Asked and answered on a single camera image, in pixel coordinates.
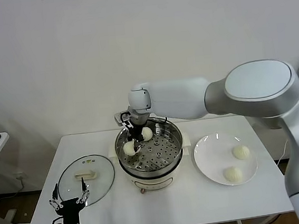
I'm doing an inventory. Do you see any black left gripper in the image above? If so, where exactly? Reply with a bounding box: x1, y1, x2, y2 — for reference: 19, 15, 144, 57
46, 177, 93, 224

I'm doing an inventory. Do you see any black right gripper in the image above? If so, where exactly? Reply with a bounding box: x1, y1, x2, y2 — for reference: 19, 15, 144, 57
123, 119, 147, 154

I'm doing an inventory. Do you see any white steamed baozi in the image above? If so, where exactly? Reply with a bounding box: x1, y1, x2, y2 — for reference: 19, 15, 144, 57
231, 144, 251, 161
223, 165, 244, 184
141, 126, 154, 142
122, 140, 138, 157

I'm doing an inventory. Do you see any stainless steel steamer basket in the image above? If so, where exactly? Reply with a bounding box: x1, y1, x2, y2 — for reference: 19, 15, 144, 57
104, 113, 194, 177

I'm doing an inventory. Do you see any round glass lid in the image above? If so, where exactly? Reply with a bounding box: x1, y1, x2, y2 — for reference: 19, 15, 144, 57
54, 153, 119, 209

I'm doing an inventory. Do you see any cream electric cooker pot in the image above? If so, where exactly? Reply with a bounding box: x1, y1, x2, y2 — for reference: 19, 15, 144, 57
116, 146, 194, 197

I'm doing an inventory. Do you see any white round plate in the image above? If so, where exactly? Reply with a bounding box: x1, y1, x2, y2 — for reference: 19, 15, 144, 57
191, 130, 260, 190

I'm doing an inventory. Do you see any white wall socket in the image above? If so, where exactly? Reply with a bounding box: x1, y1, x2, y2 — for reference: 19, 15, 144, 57
14, 172, 30, 183

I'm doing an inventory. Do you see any white charging cable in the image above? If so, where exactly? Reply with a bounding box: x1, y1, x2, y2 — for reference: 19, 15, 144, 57
274, 140, 291, 165

